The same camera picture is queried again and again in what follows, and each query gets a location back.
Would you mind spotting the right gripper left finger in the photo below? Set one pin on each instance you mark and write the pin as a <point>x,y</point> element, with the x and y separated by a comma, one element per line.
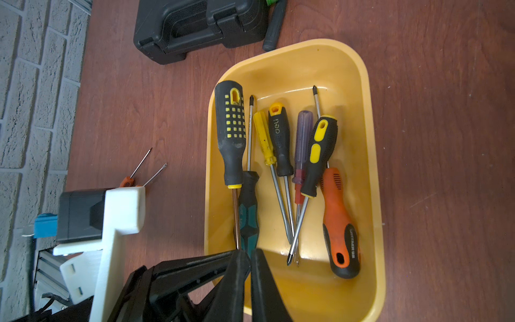
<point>228,304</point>

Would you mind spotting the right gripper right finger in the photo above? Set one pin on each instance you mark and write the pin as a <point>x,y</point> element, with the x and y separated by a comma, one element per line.
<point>267,304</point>

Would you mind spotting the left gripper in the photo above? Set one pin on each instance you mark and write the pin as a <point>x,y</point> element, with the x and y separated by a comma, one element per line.
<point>159,293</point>

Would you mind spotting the green black screwdriver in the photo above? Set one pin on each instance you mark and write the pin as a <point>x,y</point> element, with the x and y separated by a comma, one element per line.
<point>247,201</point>

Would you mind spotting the orange screwdriver long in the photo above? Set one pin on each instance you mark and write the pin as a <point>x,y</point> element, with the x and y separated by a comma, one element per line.
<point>341,237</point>

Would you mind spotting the orange black screwdriver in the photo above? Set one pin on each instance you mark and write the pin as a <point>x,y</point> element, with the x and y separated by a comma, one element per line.
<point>130,181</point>
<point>155,175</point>

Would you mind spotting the black yellow cap screwdriver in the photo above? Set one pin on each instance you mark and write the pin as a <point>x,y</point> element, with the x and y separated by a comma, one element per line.
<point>279,130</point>

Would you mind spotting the black yellow slim screwdriver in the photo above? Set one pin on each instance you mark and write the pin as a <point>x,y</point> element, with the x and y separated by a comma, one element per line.
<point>320,148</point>

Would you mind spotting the blue clear handle screwdriver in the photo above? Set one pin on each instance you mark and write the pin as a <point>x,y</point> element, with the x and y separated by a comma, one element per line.
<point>303,131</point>

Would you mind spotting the yellow handle screwdriver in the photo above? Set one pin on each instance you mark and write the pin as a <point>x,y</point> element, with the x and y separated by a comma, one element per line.
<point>261,127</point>

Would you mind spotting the black yellow dotted screwdriver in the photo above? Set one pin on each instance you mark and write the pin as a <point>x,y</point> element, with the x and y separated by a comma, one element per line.
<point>231,139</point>

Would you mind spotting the yellow storage box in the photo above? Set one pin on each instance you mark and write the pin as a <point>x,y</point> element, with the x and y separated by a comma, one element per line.
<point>324,76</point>

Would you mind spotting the black plastic tool case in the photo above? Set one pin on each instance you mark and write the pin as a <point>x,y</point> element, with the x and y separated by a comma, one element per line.
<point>166,31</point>

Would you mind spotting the green hose nozzle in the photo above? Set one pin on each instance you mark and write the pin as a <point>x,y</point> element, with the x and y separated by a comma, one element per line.
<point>275,24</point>

